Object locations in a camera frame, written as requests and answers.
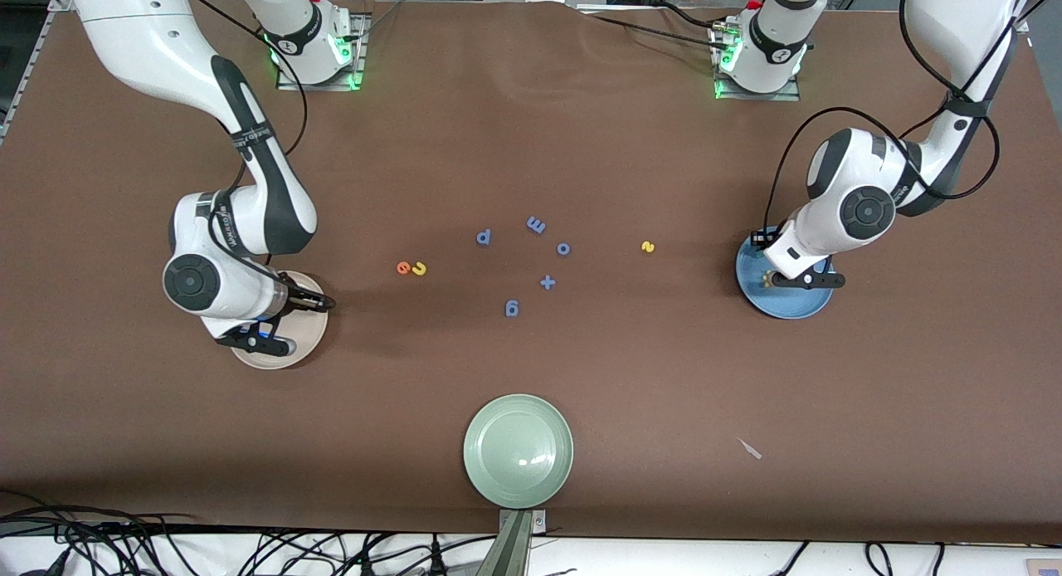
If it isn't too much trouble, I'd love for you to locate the beige brown plate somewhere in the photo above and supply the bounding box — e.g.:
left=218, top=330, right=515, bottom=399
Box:
left=231, top=270, right=329, bottom=370

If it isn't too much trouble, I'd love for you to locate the blue plate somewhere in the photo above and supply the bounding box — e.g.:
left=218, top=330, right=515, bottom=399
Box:
left=735, top=227, right=835, bottom=320

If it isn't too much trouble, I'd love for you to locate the brown table cover sheet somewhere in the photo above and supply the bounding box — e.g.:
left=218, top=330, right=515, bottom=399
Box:
left=0, top=0, right=1062, bottom=545

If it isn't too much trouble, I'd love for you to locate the pale green plate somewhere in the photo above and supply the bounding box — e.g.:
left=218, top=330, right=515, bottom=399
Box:
left=463, top=393, right=575, bottom=509

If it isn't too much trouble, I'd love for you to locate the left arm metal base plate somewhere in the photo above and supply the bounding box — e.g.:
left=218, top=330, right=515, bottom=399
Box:
left=715, top=78, right=802, bottom=102

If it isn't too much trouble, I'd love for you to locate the black base supply cable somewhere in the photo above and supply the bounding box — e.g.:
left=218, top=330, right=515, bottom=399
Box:
left=581, top=10, right=723, bottom=41

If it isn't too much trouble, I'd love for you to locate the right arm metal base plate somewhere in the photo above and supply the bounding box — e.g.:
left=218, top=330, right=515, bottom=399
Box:
left=276, top=13, right=368, bottom=91

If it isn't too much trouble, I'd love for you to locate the grey metal camera post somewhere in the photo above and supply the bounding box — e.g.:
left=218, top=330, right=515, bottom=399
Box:
left=477, top=510, right=534, bottom=576

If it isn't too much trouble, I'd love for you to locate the aluminium frame profile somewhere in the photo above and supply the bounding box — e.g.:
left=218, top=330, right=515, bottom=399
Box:
left=0, top=0, right=76, bottom=145

